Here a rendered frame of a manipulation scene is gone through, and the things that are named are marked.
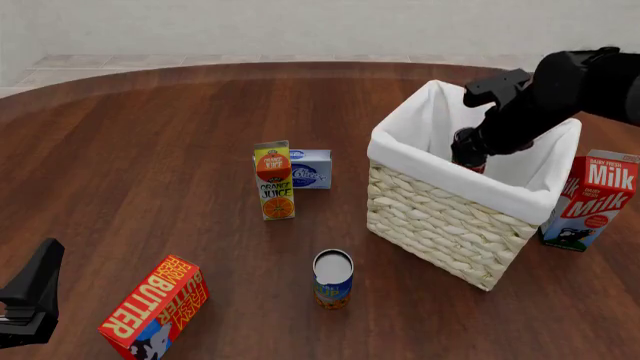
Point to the dark red tomato sauce can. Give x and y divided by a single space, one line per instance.
472 163

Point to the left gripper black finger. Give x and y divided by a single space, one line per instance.
41 272

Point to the blue and orange soup can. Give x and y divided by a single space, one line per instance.
333 285

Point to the red and white milk carton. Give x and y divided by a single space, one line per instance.
585 202

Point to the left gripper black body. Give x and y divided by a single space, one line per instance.
22 328

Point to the orange juice carton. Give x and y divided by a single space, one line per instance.
275 180

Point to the red butter box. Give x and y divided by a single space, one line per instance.
150 307

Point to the blue cream cheese box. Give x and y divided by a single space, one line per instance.
312 168

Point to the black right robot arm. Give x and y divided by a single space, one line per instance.
565 90

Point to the woven basket with white liner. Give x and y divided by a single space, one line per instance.
450 221

